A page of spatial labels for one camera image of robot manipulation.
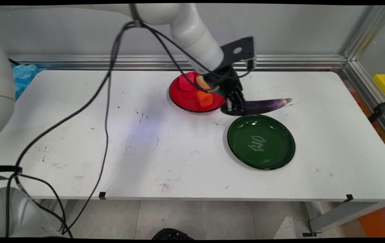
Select black round floor object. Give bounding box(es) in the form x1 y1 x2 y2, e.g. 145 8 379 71
151 228 195 240

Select grey table leg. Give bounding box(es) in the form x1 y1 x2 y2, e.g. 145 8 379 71
301 201 385 234

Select red orange floor padding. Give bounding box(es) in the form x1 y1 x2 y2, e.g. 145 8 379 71
347 87 385 156

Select black strap on arm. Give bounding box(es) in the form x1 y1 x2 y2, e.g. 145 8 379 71
0 165 23 181

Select red pepper piece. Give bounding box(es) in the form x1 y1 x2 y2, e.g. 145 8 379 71
179 73 196 91

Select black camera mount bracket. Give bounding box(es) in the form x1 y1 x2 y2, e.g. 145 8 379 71
220 36 256 70

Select long aluminium frame rail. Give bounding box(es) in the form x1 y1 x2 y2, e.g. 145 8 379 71
7 55 348 71

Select thin black cable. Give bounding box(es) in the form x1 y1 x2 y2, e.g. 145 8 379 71
61 32 125 235

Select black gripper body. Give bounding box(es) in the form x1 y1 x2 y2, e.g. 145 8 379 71
203 65 244 100

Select thick black cable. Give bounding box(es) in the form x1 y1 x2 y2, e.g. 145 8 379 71
5 21 139 237

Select green plate with white print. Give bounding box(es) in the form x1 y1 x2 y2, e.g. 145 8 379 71
227 114 296 170

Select blue bubble wrap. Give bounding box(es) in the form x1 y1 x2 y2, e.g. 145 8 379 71
11 63 47 102

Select angled aluminium frame rail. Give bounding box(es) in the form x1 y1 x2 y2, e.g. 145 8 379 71
338 5 385 151

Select purple eggplant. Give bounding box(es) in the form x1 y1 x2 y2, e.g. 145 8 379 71
221 98 293 116

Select red plate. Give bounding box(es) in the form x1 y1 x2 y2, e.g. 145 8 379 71
169 71 227 113

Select orange carrot piece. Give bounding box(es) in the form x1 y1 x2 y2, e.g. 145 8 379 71
196 91 213 108

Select beige potato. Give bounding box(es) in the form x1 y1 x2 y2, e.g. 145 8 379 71
195 76 211 91

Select black stand clamp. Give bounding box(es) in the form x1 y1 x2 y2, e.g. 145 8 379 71
368 89 385 124

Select orange box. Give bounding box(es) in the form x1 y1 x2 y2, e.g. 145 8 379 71
358 202 385 238

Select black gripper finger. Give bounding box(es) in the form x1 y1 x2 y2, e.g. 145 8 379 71
224 96 236 114
234 90 248 114

